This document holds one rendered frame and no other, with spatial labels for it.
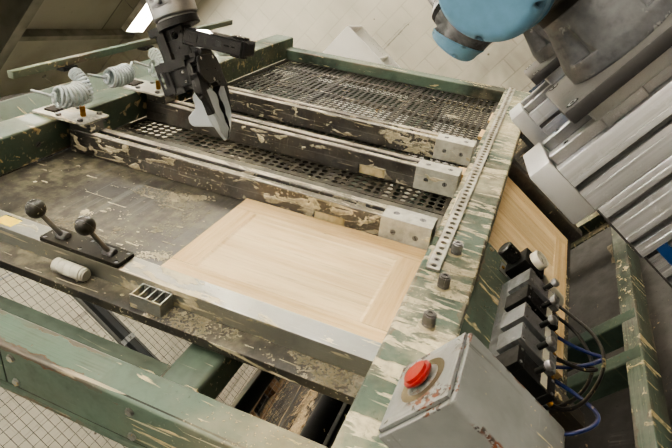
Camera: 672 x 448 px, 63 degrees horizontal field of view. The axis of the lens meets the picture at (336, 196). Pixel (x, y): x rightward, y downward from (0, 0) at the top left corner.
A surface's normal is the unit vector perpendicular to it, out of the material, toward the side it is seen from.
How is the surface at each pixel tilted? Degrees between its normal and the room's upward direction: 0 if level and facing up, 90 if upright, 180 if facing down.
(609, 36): 73
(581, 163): 90
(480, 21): 97
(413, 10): 90
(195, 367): 54
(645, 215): 90
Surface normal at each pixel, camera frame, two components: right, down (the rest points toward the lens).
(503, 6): -0.44, 0.63
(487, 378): 0.62, -0.57
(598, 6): -0.47, 0.07
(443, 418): -0.37, 0.39
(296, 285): 0.10, -0.88
